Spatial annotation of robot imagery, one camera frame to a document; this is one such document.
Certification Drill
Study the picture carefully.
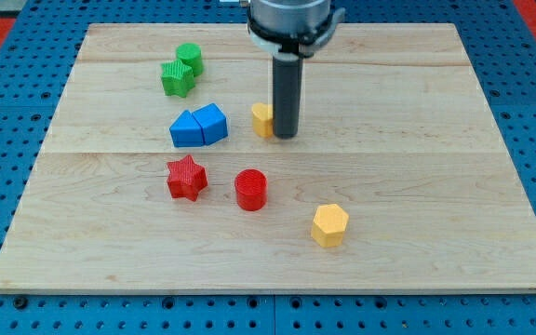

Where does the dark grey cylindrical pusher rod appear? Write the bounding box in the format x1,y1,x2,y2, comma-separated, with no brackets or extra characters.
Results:
272,54,303,139

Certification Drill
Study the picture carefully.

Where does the yellow heart block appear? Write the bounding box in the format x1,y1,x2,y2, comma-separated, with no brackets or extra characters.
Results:
251,102,273,138

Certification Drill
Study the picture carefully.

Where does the blue pentagon block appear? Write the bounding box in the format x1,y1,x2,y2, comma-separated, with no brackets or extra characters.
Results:
193,103,228,145

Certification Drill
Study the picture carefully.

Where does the green cylinder block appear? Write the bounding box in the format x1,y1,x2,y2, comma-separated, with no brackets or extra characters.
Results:
176,43,204,76

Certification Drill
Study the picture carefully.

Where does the green star block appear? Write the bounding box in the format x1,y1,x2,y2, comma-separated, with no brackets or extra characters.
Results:
161,60,195,98

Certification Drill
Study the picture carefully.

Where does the blue triangular block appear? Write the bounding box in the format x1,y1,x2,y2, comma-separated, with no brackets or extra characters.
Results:
169,110,204,148

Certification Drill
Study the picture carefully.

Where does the red cylinder block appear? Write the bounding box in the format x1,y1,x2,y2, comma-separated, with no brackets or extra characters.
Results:
234,169,267,211

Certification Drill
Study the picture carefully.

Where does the light wooden board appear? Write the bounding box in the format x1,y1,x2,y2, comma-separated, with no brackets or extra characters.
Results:
0,23,536,295

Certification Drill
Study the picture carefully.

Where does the red star block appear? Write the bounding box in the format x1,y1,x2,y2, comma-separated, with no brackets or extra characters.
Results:
167,154,208,202

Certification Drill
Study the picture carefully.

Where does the yellow hexagon block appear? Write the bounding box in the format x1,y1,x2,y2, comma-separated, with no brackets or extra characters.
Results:
311,204,349,248

